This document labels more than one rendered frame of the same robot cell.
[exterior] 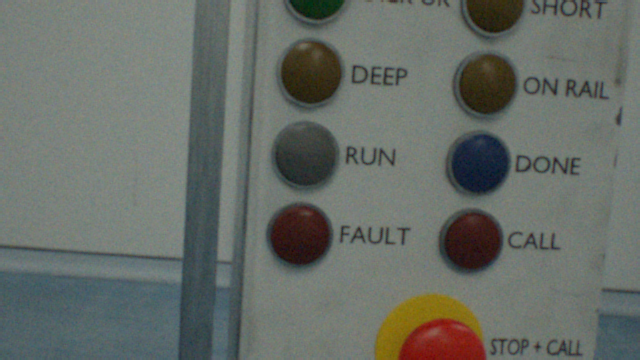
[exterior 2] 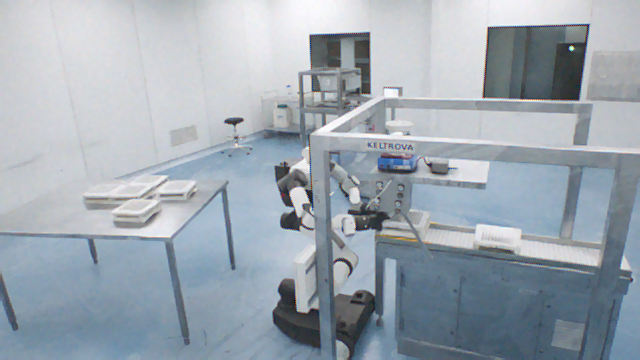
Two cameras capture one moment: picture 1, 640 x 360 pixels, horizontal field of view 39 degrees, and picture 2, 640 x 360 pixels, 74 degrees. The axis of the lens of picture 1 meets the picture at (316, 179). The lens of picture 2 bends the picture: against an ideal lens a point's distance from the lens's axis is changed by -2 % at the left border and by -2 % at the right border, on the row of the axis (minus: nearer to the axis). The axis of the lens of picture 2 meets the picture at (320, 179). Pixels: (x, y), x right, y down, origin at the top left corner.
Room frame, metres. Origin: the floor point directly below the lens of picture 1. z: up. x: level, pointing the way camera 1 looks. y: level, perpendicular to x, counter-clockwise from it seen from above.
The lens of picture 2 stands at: (1.45, -1.46, 2.06)
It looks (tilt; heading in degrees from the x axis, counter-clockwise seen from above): 19 degrees down; 123
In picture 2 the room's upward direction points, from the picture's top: 3 degrees counter-clockwise
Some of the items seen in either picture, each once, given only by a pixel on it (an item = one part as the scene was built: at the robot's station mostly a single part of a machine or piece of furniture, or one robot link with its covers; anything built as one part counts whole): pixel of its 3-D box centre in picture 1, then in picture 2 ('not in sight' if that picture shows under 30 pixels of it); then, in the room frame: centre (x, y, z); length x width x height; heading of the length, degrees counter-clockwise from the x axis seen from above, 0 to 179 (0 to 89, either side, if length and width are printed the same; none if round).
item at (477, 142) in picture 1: (480, 163); not in sight; (0.40, -0.07, 0.99); 0.03 x 0.01 x 0.03; 100
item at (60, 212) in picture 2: not in sight; (114, 204); (-1.64, 0.29, 0.85); 1.50 x 1.10 x 0.04; 24
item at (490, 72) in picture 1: (487, 84); not in sight; (0.40, -0.07, 1.03); 0.03 x 0.01 x 0.03; 100
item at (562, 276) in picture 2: not in sight; (493, 255); (1.06, 0.92, 0.79); 1.30 x 0.29 x 0.10; 10
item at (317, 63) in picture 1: (311, 72); not in sight; (0.39, 0.01, 1.03); 0.03 x 0.01 x 0.03; 100
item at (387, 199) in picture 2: not in sight; (390, 193); (0.51, 0.70, 1.16); 0.22 x 0.11 x 0.20; 10
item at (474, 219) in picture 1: (472, 241); not in sight; (0.40, -0.07, 0.96); 0.03 x 0.01 x 0.03; 100
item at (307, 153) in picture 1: (305, 155); not in sight; (0.39, 0.01, 0.99); 0.03 x 0.01 x 0.03; 100
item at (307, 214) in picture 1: (300, 235); not in sight; (0.39, 0.01, 0.96); 0.03 x 0.01 x 0.03; 100
